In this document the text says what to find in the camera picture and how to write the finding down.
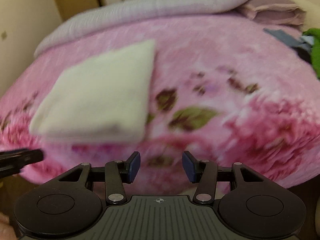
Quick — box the pink rose bed blanket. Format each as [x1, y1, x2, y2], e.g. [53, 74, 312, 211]
[1, 13, 319, 194]

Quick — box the blue denim garment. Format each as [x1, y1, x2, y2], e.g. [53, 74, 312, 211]
[264, 28, 312, 53]

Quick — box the cream striped knit sweater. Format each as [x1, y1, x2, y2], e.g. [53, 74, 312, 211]
[29, 40, 155, 143]

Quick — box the green knit garment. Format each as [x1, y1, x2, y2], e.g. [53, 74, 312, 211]
[303, 28, 320, 78]

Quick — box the person left hand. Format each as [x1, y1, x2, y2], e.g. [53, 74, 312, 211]
[0, 212, 17, 240]

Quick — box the light blue garment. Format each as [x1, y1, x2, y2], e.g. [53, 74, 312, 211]
[300, 35, 314, 46]

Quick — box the mauve pillow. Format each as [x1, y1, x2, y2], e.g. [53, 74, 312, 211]
[236, 0, 306, 27]

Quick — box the lavender striped quilt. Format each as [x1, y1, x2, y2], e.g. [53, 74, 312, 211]
[34, 0, 248, 57]

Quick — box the black garment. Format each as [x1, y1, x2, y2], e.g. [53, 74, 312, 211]
[294, 47, 311, 64]

